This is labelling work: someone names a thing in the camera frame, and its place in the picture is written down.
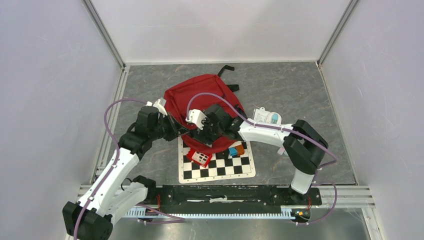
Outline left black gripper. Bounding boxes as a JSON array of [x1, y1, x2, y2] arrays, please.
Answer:
[[149, 111, 190, 142]]

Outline red backpack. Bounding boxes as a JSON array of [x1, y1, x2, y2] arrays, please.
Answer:
[[164, 65, 246, 155]]

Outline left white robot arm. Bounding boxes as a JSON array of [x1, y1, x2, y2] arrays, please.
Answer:
[[62, 106, 189, 240]]

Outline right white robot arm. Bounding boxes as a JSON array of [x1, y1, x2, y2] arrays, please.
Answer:
[[185, 104, 330, 204]]

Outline correction tape blister pack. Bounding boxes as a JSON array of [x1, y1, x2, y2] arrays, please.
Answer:
[[252, 107, 282, 125]]

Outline blue toy block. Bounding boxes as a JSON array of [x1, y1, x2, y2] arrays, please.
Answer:
[[228, 147, 239, 157]]

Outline orange toy block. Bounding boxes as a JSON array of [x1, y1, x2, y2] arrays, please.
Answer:
[[234, 144, 245, 156]]

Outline red toy block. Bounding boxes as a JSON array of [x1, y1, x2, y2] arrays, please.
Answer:
[[186, 149, 213, 168]]

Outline black white chessboard mat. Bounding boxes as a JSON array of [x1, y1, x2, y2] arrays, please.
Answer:
[[177, 138, 256, 184]]

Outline pink highlighter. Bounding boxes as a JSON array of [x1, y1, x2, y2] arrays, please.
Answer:
[[277, 148, 285, 155]]

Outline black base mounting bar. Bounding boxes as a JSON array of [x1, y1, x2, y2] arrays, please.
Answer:
[[142, 185, 323, 214]]

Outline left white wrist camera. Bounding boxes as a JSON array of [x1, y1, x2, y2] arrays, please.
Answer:
[[146, 98, 168, 116]]

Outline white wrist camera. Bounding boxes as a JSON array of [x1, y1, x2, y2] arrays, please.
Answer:
[[185, 109, 207, 130], [146, 98, 168, 116]]

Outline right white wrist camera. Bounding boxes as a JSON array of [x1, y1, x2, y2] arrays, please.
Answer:
[[185, 109, 207, 130]]

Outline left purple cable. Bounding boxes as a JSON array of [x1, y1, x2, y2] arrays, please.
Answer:
[[72, 98, 186, 240]]

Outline purple cable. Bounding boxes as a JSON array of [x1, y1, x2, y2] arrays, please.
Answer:
[[186, 92, 339, 225], [72, 98, 186, 240]]

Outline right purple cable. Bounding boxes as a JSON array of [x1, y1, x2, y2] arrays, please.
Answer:
[[186, 92, 339, 225]]

